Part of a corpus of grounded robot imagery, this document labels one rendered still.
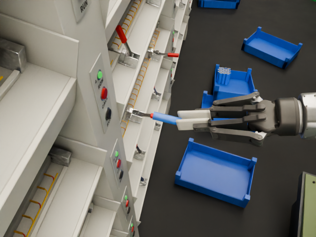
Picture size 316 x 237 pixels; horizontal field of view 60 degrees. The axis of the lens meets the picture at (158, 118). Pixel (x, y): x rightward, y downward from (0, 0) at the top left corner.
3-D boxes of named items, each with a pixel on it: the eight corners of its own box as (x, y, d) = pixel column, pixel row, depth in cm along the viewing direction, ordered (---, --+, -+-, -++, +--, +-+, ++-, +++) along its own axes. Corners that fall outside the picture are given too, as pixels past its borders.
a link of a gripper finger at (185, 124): (210, 126, 59) (210, 129, 58) (178, 128, 61) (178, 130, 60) (209, 117, 57) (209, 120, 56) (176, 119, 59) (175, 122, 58)
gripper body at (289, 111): (296, 87, 53) (246, 90, 56) (304, 120, 48) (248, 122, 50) (293, 113, 58) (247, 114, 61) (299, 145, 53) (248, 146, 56)
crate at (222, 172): (252, 167, 123) (257, 157, 117) (244, 208, 111) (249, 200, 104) (188, 147, 130) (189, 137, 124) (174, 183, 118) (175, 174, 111)
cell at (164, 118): (154, 110, 60) (183, 117, 60) (154, 112, 62) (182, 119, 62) (152, 118, 60) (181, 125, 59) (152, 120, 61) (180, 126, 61)
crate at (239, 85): (213, 76, 162) (215, 63, 158) (248, 81, 159) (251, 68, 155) (212, 99, 137) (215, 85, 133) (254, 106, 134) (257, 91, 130)
